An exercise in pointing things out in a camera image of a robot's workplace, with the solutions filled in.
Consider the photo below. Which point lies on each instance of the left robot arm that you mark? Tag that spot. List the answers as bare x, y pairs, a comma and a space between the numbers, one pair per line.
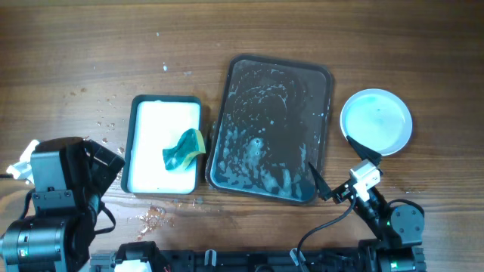
71, 175

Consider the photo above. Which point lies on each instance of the dark brown serving tray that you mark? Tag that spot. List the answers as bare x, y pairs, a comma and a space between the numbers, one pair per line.
271, 130

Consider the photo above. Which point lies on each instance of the yellow green scrub sponge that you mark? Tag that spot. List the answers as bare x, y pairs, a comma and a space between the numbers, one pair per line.
189, 146

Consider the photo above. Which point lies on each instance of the dark green soapy water tray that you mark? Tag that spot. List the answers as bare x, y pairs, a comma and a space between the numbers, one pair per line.
156, 123

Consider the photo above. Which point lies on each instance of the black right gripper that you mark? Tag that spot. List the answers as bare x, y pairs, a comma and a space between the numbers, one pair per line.
341, 192

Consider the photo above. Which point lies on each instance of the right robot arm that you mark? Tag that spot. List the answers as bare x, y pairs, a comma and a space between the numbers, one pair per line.
398, 225

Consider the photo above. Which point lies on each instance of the white plate blue streak top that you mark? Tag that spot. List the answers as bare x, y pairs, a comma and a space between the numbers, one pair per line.
377, 119

